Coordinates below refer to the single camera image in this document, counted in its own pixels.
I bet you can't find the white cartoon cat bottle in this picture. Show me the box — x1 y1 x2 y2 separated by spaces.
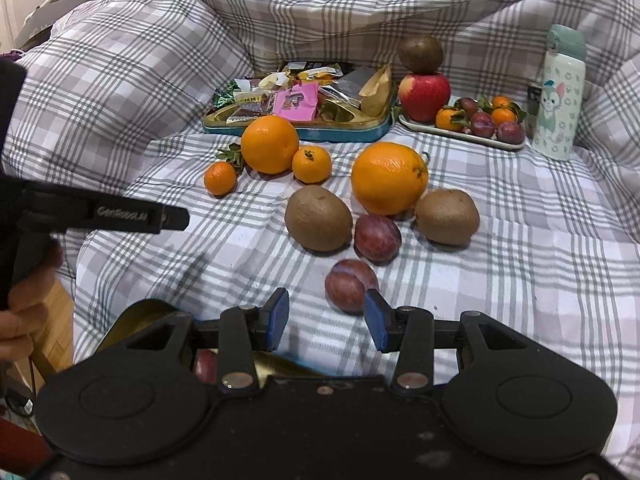
531 24 587 162

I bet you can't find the gold metal tray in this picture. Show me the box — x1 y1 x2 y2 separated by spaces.
92 299 326 378

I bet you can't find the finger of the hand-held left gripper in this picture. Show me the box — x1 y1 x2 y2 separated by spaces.
161 205 190 234

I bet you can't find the red apple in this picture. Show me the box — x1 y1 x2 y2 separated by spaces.
398 72 452 123

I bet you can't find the red cloth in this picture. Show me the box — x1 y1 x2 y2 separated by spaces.
0 417 53 480

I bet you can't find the blue snack tin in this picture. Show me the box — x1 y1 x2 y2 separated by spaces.
202 60 398 143

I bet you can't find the dark brown round fruit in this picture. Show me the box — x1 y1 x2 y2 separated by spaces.
398 34 444 73

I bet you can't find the person's left hand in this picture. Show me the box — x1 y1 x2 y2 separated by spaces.
0 240 65 358

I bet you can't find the pile of assorted snack wrappers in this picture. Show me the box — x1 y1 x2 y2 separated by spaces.
212 61 373 123

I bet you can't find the large necked orange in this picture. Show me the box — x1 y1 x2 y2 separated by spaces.
351 142 430 217

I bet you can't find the pink snack packet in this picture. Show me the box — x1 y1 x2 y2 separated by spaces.
273 83 319 122

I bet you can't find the large round orange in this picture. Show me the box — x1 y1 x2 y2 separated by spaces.
241 115 301 176

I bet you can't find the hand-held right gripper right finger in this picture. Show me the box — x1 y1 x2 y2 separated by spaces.
364 289 531 396

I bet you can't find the mandarin with green leaves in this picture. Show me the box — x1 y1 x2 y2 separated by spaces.
204 143 246 197

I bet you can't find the brown paper pouch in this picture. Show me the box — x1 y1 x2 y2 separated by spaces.
360 63 393 117

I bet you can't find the leafy mandarin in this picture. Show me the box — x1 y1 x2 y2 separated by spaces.
435 105 472 133

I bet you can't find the brown kiwi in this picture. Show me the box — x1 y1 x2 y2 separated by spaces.
285 185 353 253
415 188 481 246

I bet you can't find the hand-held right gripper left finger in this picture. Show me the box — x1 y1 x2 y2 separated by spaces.
122 287 291 396

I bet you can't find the white rectangular plate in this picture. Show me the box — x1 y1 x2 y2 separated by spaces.
397 110 527 152

